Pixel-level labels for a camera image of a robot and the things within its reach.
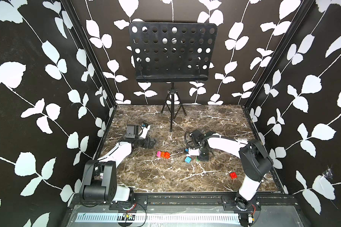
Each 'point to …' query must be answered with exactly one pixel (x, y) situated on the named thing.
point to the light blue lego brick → (187, 160)
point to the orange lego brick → (163, 154)
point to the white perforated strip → (157, 218)
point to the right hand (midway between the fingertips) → (200, 153)
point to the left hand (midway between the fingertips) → (150, 137)
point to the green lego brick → (197, 160)
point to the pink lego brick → (158, 154)
